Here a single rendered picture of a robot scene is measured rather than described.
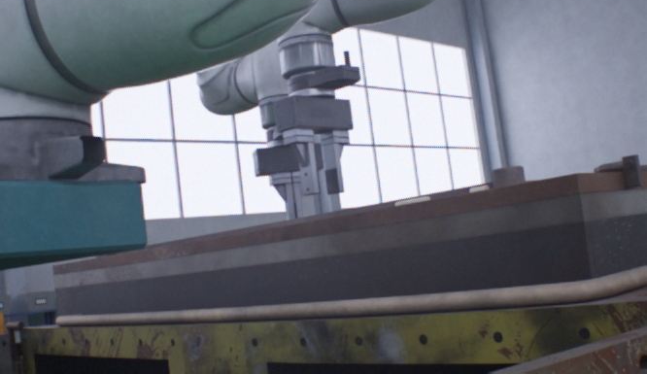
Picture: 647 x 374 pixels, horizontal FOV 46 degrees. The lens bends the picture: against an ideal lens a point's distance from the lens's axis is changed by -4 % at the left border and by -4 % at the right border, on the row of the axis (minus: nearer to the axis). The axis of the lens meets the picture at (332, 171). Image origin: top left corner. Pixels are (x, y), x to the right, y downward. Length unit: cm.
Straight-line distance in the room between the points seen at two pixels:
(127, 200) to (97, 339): 83
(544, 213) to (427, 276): 18
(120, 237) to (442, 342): 38
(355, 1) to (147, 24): 66
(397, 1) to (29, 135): 69
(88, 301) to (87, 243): 102
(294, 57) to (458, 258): 46
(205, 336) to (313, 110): 38
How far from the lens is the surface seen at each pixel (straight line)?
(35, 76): 68
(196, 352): 124
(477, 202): 93
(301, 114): 121
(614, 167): 99
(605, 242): 90
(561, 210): 87
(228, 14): 59
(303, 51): 125
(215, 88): 165
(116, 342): 145
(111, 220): 69
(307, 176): 123
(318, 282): 112
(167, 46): 61
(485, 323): 85
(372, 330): 95
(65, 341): 164
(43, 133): 69
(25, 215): 64
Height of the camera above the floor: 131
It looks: 6 degrees up
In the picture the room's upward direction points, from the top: 7 degrees counter-clockwise
